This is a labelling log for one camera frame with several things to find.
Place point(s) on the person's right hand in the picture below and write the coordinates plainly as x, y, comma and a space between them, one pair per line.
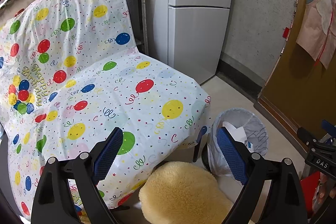
326, 187

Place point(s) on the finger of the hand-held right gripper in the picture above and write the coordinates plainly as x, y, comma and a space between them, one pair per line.
307, 138
329, 126

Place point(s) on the red packet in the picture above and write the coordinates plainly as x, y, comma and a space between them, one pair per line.
309, 187

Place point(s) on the balloon print plastic cover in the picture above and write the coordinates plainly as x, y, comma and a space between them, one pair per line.
157, 77

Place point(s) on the white refrigerator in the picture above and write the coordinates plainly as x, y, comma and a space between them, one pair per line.
194, 37

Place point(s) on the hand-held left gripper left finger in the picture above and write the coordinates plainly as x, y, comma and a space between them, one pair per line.
109, 153

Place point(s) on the trash bin with plastic liner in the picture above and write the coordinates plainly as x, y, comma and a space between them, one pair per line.
260, 134

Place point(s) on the pink cloth wall hanging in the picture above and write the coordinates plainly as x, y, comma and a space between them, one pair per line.
315, 29

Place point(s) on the white paper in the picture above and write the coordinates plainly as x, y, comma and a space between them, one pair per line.
236, 132

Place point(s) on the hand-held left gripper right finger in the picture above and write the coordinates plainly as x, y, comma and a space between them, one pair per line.
231, 155

